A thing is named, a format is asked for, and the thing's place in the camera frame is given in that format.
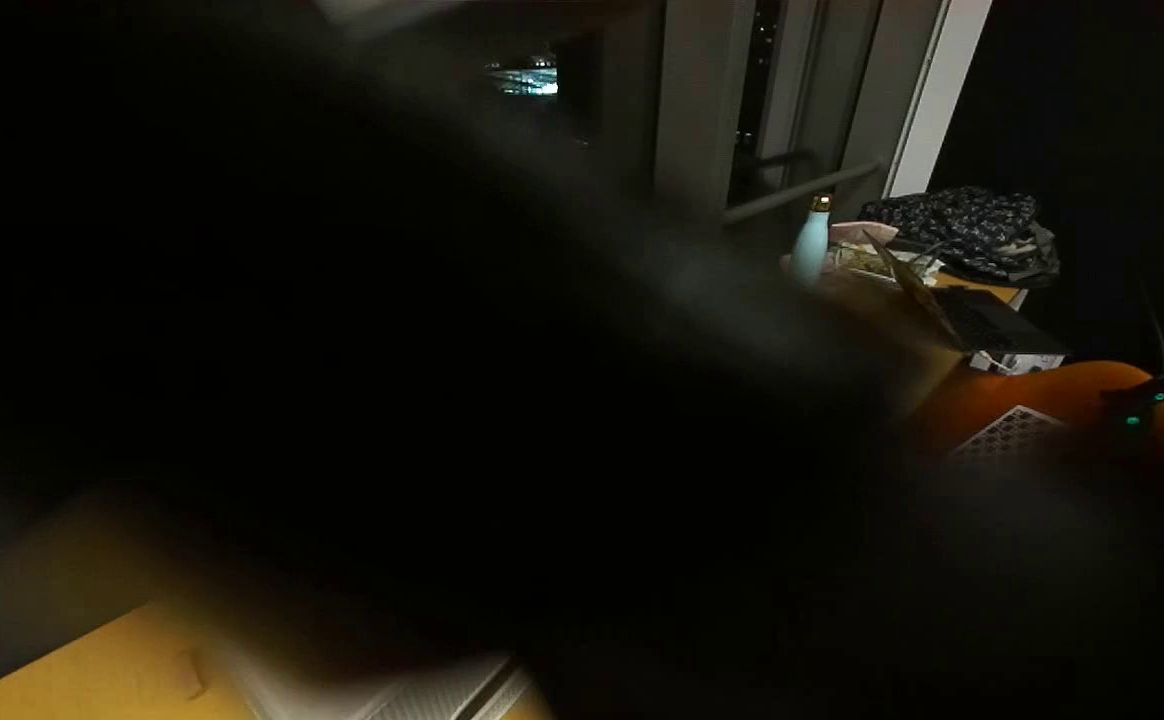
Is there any black flat device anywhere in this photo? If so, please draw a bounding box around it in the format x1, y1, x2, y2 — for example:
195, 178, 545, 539
893, 250, 1072, 379

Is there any dark patterned cloth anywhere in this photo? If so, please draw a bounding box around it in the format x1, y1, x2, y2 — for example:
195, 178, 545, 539
864, 182, 1063, 293

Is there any checkerboard calibration board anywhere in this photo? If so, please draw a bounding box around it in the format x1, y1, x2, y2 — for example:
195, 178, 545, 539
954, 402, 1078, 463

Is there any orange plastic chair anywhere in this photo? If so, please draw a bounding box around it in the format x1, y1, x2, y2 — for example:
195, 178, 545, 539
912, 351, 1164, 472

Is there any black camera green light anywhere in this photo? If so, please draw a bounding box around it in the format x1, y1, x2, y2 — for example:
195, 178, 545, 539
1106, 337, 1164, 431

